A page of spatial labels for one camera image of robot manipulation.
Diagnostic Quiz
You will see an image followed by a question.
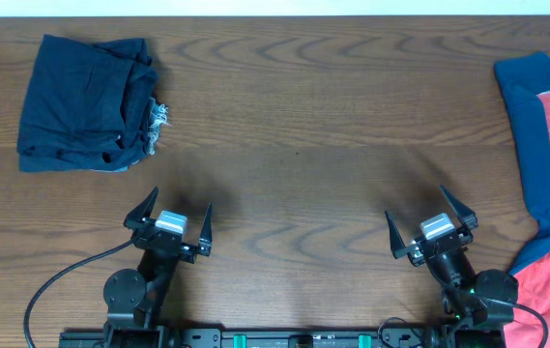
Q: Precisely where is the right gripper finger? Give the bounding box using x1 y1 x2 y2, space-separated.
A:
385 211 408 259
440 186 478 230

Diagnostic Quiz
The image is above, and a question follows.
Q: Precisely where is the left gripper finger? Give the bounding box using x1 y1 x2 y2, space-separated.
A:
198 204 213 256
123 187 159 229

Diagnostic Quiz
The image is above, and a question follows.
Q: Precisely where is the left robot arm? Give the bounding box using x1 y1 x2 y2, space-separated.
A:
102 188 213 348

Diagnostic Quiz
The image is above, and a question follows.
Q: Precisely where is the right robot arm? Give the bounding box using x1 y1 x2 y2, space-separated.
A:
385 188 518 347

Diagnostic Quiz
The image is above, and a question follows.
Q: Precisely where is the folded dark navy garment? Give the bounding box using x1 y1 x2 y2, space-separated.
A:
16 35 168 172

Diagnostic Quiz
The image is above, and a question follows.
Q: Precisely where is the blue t-shirt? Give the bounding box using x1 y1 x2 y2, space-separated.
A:
494 51 550 276

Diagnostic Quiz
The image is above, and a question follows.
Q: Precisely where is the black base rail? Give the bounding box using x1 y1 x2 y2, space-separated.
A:
58 327 423 348

